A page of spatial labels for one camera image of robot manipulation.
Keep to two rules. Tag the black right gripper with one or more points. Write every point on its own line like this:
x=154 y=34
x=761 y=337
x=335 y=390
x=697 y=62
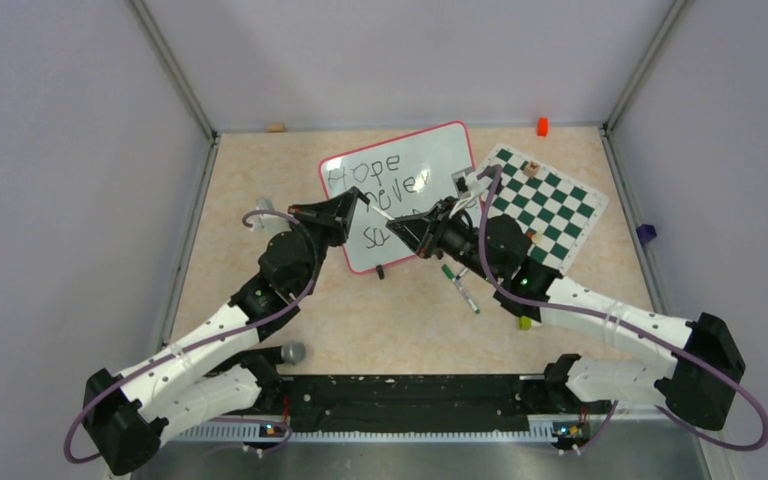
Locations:
x=423 y=233

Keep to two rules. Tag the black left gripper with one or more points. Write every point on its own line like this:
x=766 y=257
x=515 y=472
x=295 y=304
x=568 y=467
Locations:
x=334 y=216

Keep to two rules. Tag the black marker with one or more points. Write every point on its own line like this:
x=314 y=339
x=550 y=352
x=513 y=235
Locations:
x=377 y=210

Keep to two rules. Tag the pink framed whiteboard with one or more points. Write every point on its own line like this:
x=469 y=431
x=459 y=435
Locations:
x=401 y=176

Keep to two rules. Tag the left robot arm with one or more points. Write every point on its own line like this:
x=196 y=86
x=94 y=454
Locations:
x=131 y=414

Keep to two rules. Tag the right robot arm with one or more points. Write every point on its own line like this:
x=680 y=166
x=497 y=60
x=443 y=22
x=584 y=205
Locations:
x=690 y=368

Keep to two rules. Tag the green capped marker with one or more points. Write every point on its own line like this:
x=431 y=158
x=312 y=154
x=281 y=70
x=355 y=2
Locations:
x=456 y=282

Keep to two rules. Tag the small wooden piece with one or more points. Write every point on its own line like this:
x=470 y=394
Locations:
x=277 y=127

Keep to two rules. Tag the wooden block on chessboard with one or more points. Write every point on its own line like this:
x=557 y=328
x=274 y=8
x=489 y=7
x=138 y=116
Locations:
x=531 y=169

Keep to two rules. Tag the green white lego block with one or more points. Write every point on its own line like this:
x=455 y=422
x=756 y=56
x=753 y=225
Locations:
x=524 y=323

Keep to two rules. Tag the green white chessboard mat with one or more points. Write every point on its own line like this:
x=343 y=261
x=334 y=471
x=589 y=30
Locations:
x=563 y=209

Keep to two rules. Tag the black microphone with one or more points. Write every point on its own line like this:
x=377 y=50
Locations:
x=292 y=353

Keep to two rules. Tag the orange block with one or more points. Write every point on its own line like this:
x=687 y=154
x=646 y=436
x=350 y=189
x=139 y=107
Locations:
x=542 y=126

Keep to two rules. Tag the purple block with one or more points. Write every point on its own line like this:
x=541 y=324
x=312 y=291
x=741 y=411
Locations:
x=646 y=233

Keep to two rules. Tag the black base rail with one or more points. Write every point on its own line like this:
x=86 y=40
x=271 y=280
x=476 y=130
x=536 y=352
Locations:
x=459 y=403

